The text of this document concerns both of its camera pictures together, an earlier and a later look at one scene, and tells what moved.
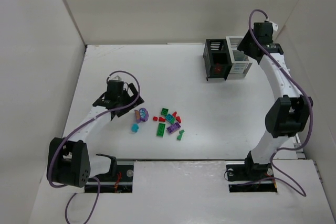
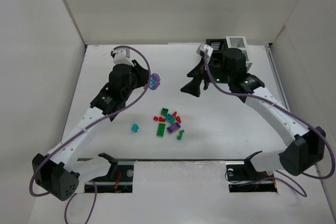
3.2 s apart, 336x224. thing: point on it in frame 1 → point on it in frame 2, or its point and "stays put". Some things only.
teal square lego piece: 169,117 stays put
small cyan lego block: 135,127 stays put
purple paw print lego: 144,114 → 154,81
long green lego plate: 160,129 stays put
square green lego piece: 164,112 stays put
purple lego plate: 174,127 stays put
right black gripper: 247,44 → 203,70
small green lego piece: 180,132 stays put
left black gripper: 130,101 → 140,72
